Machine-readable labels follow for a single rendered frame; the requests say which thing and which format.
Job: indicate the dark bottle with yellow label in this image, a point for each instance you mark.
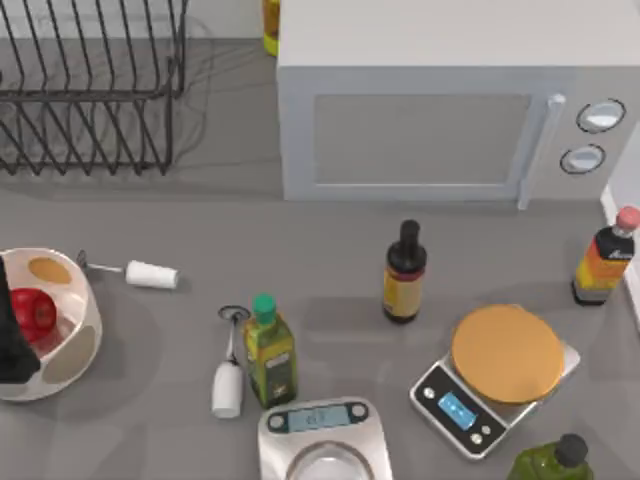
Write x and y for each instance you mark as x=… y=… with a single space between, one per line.
x=404 y=280

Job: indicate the green-capped olive oil bottle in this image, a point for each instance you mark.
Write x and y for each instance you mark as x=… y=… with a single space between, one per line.
x=270 y=355

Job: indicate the white milk frother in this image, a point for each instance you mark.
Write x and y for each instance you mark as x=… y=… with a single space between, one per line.
x=227 y=387
x=150 y=274

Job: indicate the steel scale with glass plate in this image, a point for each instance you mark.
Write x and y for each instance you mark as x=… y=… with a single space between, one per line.
x=325 y=440

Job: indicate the pale microwave oven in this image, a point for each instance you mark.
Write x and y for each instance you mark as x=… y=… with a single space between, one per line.
x=415 y=55

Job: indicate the scale with orange round plate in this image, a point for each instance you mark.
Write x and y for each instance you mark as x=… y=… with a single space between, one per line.
x=505 y=355

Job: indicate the white fruit bowl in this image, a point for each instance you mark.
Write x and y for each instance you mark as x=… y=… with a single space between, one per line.
x=75 y=345

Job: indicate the small microwave knob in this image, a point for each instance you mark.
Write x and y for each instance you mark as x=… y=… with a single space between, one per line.
x=582 y=158

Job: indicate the red-capped orange label bottle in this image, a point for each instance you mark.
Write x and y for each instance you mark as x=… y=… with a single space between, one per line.
x=600 y=265

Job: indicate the red apple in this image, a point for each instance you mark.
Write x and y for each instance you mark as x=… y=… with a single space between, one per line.
x=34 y=314

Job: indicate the large microwave knob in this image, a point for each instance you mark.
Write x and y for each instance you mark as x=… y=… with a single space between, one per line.
x=600 y=115

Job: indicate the black-capped green bottle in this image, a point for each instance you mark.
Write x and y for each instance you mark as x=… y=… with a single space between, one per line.
x=550 y=460

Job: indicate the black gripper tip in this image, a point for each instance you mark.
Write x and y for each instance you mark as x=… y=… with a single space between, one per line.
x=10 y=345

